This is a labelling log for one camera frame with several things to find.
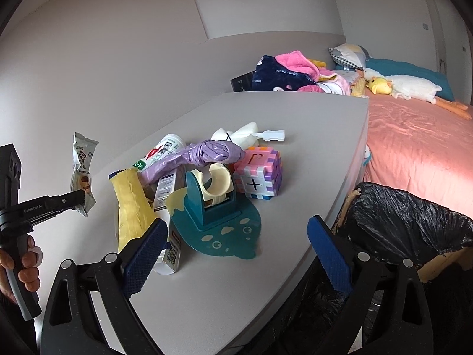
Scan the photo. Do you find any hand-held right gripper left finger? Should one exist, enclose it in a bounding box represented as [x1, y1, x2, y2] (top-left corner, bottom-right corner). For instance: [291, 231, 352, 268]
[40, 218, 169, 355]

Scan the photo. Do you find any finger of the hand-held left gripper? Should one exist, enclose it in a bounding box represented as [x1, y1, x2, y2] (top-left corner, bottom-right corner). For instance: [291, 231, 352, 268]
[31, 207, 84, 232]
[15, 190, 87, 218]

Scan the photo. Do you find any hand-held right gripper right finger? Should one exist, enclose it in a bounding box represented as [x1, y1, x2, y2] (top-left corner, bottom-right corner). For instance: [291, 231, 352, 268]
[307, 214, 433, 355]

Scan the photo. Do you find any white barcode packaging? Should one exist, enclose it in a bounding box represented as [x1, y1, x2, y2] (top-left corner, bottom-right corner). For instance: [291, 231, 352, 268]
[150, 173, 182, 276]

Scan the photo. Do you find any silver snack wrapper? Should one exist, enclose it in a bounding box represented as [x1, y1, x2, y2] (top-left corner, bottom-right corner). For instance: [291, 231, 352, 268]
[70, 132, 100, 218]

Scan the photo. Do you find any yellow plastic packet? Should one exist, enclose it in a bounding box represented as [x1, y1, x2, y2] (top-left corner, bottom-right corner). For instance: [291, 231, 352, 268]
[109, 168, 158, 254]

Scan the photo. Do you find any black lined trash bin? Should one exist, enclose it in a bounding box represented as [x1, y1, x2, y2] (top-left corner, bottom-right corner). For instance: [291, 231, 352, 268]
[296, 182, 473, 355]

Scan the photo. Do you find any teal whale tape dispenser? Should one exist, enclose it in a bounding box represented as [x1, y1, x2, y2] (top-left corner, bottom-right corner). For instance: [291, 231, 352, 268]
[164, 163, 262, 259]

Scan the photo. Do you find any cardboard box bin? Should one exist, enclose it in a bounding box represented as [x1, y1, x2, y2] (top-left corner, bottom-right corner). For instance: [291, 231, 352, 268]
[333, 187, 473, 285]

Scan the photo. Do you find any purple plastic bag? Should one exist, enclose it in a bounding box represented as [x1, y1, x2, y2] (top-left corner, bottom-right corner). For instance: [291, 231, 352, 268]
[137, 138, 246, 187]

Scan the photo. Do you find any person's left hand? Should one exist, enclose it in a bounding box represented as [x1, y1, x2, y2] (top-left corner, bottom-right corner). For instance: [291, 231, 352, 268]
[0, 235, 42, 306]

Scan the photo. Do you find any pastel block cube toy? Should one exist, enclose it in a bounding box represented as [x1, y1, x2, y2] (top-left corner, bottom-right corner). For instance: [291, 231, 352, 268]
[233, 147, 283, 202]

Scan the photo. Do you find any white bottle red green label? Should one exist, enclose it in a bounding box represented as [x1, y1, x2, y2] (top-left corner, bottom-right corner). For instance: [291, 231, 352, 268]
[131, 134, 187, 172]

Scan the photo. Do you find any small white plastic tube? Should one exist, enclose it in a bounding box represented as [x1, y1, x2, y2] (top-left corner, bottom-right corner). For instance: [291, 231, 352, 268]
[255, 129, 286, 142]

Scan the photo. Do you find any pink bed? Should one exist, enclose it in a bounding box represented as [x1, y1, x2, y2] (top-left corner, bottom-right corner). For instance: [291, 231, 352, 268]
[347, 96, 473, 219]

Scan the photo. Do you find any crumpled white tissue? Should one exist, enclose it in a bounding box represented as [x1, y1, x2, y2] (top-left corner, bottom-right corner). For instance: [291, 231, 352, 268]
[211, 121, 259, 149]

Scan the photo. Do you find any white pink printed blanket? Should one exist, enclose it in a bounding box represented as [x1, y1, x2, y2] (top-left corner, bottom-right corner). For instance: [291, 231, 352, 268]
[318, 74, 361, 97]

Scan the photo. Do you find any yellow corn plush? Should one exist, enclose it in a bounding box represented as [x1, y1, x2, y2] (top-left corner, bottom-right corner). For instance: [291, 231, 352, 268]
[350, 78, 370, 99]

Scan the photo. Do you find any yellow duck plush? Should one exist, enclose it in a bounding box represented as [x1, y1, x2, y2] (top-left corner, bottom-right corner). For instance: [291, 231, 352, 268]
[366, 77, 393, 96]

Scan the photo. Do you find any yellow cloth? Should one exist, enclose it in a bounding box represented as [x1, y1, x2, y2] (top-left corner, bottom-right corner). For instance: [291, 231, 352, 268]
[308, 58, 338, 82]

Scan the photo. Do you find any navy printed blanket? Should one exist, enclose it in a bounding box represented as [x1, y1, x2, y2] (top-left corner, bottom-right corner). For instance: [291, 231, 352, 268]
[251, 55, 318, 92]

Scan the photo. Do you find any white goose plush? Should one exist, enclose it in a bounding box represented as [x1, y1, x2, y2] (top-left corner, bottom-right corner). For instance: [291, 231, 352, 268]
[362, 67, 473, 120]

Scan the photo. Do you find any black flat device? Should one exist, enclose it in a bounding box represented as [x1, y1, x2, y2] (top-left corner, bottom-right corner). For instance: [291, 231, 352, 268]
[230, 70, 255, 93]

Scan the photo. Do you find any teal pillow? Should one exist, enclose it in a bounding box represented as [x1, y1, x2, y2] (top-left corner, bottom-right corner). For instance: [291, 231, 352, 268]
[364, 58, 455, 102]

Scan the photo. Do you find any patterned grey yellow pillow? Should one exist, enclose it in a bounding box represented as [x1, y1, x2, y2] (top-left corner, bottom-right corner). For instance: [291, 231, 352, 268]
[329, 43, 372, 71]

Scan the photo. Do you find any white door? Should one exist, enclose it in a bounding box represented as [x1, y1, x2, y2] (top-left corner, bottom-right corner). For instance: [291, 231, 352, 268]
[430, 0, 473, 104]

